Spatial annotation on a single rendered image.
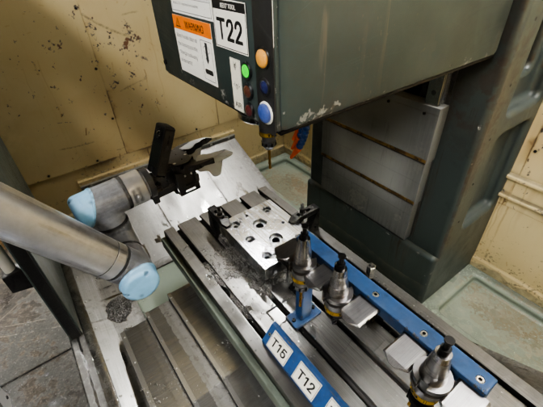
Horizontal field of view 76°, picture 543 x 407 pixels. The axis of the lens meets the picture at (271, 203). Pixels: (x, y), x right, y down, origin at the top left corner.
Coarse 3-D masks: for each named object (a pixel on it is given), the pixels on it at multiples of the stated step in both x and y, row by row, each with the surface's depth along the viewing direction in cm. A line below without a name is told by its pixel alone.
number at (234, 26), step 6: (228, 18) 52; (234, 18) 50; (240, 18) 49; (228, 24) 52; (234, 24) 51; (240, 24) 50; (228, 30) 53; (234, 30) 52; (240, 30) 50; (228, 36) 54; (234, 36) 52; (240, 36) 51; (228, 42) 54; (234, 42) 53; (240, 42) 52; (240, 48) 52
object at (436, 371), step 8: (432, 352) 54; (424, 360) 57; (432, 360) 54; (440, 360) 53; (448, 360) 52; (424, 368) 56; (432, 368) 54; (440, 368) 53; (448, 368) 54; (424, 376) 56; (432, 376) 55; (440, 376) 54; (432, 384) 56; (440, 384) 55
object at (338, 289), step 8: (336, 264) 69; (336, 272) 67; (344, 272) 67; (336, 280) 68; (344, 280) 68; (328, 288) 71; (336, 288) 69; (344, 288) 69; (336, 296) 70; (344, 296) 70
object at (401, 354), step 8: (400, 336) 64; (408, 336) 64; (392, 344) 63; (400, 344) 63; (408, 344) 63; (416, 344) 63; (384, 352) 62; (392, 352) 62; (400, 352) 62; (408, 352) 62; (416, 352) 62; (424, 352) 61; (392, 360) 61; (400, 360) 60; (408, 360) 60; (400, 368) 59; (408, 368) 59
